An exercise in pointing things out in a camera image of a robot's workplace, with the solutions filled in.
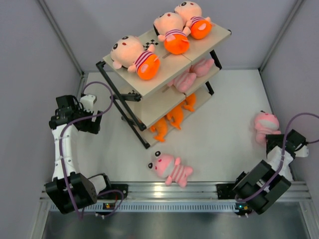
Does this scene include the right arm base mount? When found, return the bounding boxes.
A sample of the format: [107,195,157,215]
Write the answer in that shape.
[216,183,236,200]

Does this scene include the beige three-tier shelf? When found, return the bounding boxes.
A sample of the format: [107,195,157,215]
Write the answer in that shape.
[96,25,232,148]

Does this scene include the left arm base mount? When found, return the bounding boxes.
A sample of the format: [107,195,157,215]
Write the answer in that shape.
[89,183,129,202]

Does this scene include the orange shark plush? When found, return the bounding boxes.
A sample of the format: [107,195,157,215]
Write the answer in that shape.
[150,118,168,142]
[181,93,196,112]

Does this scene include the black-haired boy doll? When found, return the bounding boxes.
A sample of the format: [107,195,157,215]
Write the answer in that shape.
[110,35,160,80]

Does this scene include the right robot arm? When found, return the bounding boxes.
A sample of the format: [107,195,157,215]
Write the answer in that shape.
[232,130,307,215]

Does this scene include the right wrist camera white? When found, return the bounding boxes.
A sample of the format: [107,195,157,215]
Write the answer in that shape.
[295,144,309,158]

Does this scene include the pink striped frog plush back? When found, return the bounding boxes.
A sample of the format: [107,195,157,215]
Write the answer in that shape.
[167,71,197,93]

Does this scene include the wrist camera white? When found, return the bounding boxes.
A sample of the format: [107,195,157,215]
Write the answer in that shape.
[80,94,97,113]
[295,144,309,158]

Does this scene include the orange shark plush under shelf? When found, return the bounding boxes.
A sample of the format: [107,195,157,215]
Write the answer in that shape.
[150,118,168,142]

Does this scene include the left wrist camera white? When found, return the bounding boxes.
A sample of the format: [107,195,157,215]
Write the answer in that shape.
[80,94,97,113]

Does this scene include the boy doll orange shorts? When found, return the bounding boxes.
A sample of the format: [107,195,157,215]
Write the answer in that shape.
[153,12,190,55]

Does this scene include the boy doll on shelf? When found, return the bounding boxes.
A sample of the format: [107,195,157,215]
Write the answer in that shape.
[174,1,215,40]

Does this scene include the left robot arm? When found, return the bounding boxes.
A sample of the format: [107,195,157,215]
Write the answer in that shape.
[45,94,113,214]

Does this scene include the purple cable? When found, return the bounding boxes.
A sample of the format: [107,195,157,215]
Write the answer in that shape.
[234,112,319,202]
[59,81,125,221]

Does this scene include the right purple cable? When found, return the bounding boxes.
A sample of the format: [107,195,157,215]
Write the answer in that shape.
[234,112,319,202]

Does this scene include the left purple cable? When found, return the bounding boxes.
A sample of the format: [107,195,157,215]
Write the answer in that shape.
[59,81,125,221]

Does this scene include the slotted cable duct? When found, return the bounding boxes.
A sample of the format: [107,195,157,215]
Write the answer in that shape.
[47,201,240,213]

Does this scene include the pink striped frog plush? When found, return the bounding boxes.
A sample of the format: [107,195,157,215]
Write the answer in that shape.
[190,58,215,77]
[254,111,281,145]
[148,151,193,188]
[167,71,197,93]

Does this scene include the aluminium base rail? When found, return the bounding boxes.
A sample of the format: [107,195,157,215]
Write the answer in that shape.
[123,181,312,202]

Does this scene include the pink striped frog plush front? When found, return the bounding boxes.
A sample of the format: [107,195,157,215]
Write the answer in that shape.
[148,151,193,188]

